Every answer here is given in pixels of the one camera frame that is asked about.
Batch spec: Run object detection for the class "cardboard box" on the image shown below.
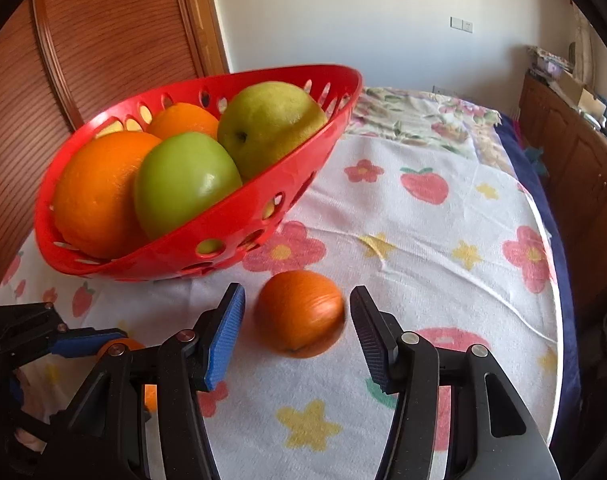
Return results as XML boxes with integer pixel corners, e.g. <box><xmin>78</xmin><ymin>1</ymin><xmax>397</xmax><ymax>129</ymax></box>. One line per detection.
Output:
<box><xmin>558</xmin><ymin>72</ymin><xmax>607</xmax><ymax>111</ymax></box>

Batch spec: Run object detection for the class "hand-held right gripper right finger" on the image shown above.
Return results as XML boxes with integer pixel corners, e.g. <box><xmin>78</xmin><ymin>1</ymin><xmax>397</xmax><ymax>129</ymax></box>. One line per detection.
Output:
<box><xmin>350</xmin><ymin>285</ymin><xmax>559</xmax><ymax>480</ymax></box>

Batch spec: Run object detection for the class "red perforated plastic basket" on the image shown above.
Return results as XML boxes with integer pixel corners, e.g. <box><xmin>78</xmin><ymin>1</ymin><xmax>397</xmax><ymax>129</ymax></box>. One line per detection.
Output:
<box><xmin>34</xmin><ymin>64</ymin><xmax>364</xmax><ymax>282</ymax></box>

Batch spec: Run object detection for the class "stack of papers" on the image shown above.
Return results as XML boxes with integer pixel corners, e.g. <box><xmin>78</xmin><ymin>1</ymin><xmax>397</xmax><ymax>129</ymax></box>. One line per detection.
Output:
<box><xmin>527</xmin><ymin>45</ymin><xmax>574</xmax><ymax>78</ymax></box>

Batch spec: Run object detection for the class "small tangerine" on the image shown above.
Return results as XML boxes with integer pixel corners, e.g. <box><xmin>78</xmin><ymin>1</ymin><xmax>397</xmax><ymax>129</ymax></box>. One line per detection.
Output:
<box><xmin>97</xmin><ymin>338</ymin><xmax>159</xmax><ymax>411</ymax></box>

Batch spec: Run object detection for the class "floral bed sheet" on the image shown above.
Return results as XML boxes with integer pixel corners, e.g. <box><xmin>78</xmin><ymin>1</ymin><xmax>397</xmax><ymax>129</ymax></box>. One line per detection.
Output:
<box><xmin>343</xmin><ymin>86</ymin><xmax>501</xmax><ymax>161</ymax></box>

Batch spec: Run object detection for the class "blue bed sheet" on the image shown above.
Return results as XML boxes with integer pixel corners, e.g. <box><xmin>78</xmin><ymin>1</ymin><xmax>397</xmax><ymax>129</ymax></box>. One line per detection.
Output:
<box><xmin>496</xmin><ymin>112</ymin><xmax>584</xmax><ymax>461</ymax></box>

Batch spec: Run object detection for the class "large yellow-green pear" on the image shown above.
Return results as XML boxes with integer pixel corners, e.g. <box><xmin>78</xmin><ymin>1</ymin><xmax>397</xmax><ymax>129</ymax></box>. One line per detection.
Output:
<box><xmin>217</xmin><ymin>81</ymin><xmax>329</xmax><ymax>181</ymax></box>

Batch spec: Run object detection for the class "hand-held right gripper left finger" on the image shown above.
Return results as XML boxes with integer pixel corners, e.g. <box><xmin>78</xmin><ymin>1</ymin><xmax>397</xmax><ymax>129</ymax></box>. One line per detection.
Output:
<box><xmin>48</xmin><ymin>282</ymin><xmax>246</xmax><ymax>480</ymax></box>

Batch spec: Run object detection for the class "wooden cabinet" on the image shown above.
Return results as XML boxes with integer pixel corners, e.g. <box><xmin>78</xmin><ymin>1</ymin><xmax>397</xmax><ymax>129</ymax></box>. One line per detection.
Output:
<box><xmin>518</xmin><ymin>72</ymin><xmax>607</xmax><ymax>311</ymax></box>

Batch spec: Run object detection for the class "small green apple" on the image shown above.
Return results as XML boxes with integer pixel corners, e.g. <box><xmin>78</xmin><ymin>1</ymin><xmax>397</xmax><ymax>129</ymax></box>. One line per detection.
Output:
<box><xmin>197</xmin><ymin>200</ymin><xmax>281</xmax><ymax>256</ymax></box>

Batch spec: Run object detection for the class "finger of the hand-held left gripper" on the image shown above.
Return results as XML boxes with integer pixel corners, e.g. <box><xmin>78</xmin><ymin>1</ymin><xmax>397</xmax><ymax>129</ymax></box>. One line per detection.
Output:
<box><xmin>0</xmin><ymin>302</ymin><xmax>129</xmax><ymax>361</ymax></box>

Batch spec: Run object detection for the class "large orange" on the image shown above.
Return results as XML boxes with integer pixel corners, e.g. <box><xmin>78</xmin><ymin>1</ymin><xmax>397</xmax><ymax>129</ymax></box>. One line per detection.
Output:
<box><xmin>52</xmin><ymin>131</ymin><xmax>164</xmax><ymax>260</ymax></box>

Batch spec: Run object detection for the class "large green apple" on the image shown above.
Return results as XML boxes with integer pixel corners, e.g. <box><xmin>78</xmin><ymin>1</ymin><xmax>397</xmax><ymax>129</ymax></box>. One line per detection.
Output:
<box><xmin>134</xmin><ymin>131</ymin><xmax>243</xmax><ymax>241</ymax></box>

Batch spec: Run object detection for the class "wooden louvered wardrobe door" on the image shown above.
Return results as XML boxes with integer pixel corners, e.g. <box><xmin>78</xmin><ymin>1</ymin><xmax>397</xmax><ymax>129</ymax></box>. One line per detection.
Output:
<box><xmin>0</xmin><ymin>0</ymin><xmax>229</xmax><ymax>301</ymax></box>

